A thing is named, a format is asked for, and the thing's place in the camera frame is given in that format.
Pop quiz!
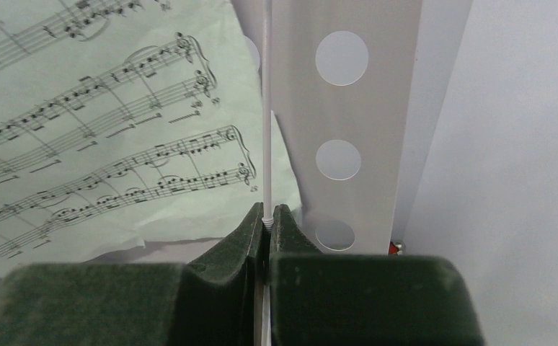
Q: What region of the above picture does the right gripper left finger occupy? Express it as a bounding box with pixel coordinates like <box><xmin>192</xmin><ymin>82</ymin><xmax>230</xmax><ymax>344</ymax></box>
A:
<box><xmin>0</xmin><ymin>203</ymin><xmax>263</xmax><ymax>345</ymax></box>

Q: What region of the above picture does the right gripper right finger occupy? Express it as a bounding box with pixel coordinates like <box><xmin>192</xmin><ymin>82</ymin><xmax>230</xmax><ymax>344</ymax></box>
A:
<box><xmin>269</xmin><ymin>205</ymin><xmax>484</xmax><ymax>345</ymax></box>

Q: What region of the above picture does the sheet music page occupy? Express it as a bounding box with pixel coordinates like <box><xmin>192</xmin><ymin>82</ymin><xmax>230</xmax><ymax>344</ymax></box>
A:
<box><xmin>0</xmin><ymin>0</ymin><xmax>304</xmax><ymax>278</ymax></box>

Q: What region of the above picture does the lilac perforated music stand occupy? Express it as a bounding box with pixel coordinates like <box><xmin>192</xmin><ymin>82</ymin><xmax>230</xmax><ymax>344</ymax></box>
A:
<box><xmin>231</xmin><ymin>0</ymin><xmax>474</xmax><ymax>346</ymax></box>

